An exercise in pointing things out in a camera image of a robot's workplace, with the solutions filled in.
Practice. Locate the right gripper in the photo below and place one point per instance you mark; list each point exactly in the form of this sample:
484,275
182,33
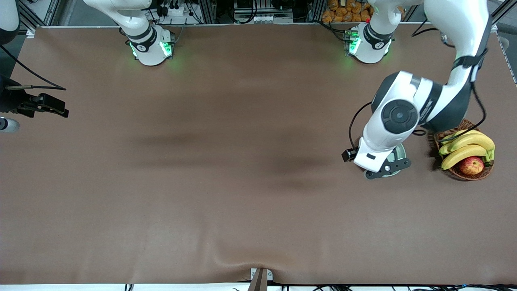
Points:
10,101

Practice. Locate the grey socket strip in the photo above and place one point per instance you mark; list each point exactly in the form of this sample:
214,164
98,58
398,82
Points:
268,18

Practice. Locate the pale green round plate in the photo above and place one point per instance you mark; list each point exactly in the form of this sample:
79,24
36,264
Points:
400,153

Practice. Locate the bag of orange bread rolls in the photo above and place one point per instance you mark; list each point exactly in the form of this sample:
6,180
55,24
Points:
347,10

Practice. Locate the aluminium frame post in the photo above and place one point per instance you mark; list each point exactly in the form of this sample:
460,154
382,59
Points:
51,12
208,12
317,10

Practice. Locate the red apple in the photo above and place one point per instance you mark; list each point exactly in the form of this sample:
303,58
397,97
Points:
471,165

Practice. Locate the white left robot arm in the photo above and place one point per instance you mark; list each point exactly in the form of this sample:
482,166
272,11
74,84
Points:
456,16

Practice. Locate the yellow banana bunch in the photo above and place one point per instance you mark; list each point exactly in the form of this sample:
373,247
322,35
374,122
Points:
468,141

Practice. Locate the white power strip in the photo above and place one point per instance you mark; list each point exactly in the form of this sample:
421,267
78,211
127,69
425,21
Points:
173,11

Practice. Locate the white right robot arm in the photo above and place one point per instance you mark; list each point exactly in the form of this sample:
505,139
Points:
149,48

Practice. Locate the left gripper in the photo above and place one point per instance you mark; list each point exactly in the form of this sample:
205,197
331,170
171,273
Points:
347,154

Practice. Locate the woven wicker basket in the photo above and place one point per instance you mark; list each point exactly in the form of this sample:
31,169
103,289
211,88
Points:
456,173

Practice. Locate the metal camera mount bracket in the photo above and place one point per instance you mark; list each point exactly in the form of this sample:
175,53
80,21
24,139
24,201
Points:
260,279

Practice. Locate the large table cover mat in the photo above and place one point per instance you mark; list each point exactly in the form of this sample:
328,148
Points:
258,222

